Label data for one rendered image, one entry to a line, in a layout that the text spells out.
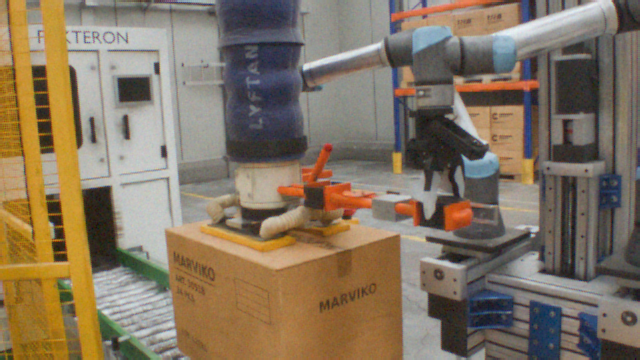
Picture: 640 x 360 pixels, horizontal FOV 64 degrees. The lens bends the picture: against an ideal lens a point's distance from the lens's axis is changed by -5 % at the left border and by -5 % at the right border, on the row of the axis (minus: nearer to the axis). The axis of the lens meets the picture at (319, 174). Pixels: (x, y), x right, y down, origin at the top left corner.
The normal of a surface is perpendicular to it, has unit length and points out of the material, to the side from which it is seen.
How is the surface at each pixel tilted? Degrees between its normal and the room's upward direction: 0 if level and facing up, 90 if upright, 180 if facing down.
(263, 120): 80
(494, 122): 91
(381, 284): 90
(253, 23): 102
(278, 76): 70
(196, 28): 90
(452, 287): 90
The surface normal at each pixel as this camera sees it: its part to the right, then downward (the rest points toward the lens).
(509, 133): -0.76, 0.08
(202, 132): 0.66, 0.07
